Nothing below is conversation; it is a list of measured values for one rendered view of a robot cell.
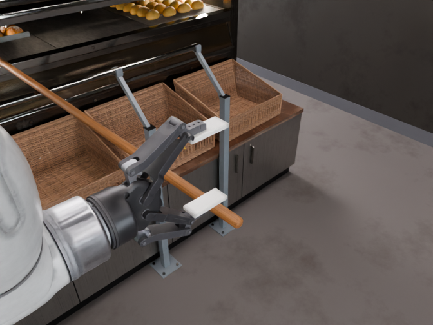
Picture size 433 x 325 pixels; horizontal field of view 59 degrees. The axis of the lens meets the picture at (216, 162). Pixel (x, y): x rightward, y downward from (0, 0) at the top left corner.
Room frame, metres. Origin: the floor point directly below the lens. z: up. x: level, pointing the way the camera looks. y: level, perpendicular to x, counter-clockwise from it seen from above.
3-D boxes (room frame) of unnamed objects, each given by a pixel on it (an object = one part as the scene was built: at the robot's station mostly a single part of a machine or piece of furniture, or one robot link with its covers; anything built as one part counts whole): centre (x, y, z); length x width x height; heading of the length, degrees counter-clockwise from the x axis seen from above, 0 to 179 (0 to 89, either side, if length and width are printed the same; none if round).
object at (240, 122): (2.31, -0.08, 0.72); 0.56 x 0.49 x 0.28; 134
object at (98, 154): (1.49, 0.80, 0.72); 0.56 x 0.49 x 0.28; 135
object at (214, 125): (0.47, 0.02, 1.55); 0.07 x 0.03 x 0.01; 132
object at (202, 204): (0.47, 0.02, 1.42); 0.07 x 0.03 x 0.01; 132
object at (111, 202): (0.38, 0.12, 1.49); 0.09 x 0.07 x 0.08; 132
